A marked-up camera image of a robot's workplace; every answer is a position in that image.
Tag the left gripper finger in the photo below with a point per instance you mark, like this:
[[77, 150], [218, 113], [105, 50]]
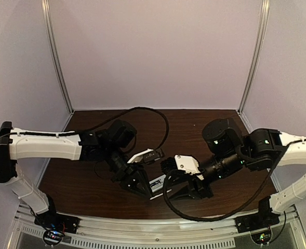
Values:
[[133, 189], [144, 184]]

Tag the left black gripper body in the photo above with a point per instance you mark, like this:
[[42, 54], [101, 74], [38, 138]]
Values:
[[128, 171]]

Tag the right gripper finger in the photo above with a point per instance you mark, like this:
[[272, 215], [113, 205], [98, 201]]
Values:
[[182, 193], [177, 177]]

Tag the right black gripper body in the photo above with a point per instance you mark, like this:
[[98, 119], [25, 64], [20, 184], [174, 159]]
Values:
[[197, 182]]

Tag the white remote control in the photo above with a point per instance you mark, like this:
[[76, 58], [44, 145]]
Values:
[[157, 191]]

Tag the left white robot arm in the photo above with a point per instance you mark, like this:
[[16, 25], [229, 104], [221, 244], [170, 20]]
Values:
[[105, 145]]

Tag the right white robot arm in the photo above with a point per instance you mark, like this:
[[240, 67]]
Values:
[[262, 149]]

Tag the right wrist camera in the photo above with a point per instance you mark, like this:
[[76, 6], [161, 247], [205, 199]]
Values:
[[186, 164]]

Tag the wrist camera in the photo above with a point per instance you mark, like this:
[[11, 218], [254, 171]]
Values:
[[186, 164], [148, 156]]

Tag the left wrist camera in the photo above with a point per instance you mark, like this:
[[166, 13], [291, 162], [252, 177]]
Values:
[[148, 156]]

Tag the front aluminium rail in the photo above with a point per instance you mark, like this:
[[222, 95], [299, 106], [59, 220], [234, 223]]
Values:
[[97, 232]]

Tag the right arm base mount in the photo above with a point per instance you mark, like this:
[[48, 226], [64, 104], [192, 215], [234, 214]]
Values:
[[259, 227]]

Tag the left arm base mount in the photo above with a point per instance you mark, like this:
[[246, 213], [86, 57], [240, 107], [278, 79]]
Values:
[[56, 227]]

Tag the left aluminium frame post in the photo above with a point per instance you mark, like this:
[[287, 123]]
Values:
[[55, 56]]

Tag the aluminium frame post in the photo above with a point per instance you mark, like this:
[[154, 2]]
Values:
[[261, 32], [55, 56]]

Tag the right aluminium frame post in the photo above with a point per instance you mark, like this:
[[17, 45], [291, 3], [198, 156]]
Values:
[[261, 32]]

